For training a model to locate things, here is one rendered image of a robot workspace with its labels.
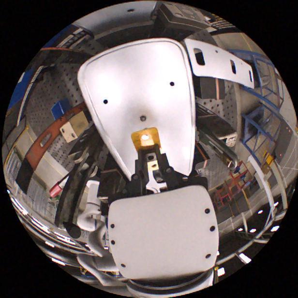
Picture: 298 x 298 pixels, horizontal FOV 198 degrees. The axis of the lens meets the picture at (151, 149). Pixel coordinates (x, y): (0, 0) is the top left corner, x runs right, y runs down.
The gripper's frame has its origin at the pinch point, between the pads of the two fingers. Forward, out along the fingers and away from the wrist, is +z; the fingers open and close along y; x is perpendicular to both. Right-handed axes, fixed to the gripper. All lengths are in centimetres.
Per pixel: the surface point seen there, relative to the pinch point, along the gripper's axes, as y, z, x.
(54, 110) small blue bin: -48, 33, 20
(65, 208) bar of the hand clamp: -14.7, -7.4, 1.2
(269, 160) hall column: 668, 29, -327
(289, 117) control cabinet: 803, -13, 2
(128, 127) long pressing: -3.6, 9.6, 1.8
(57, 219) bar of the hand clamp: -16.1, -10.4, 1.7
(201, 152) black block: 18.0, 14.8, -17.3
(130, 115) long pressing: -2.3, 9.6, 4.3
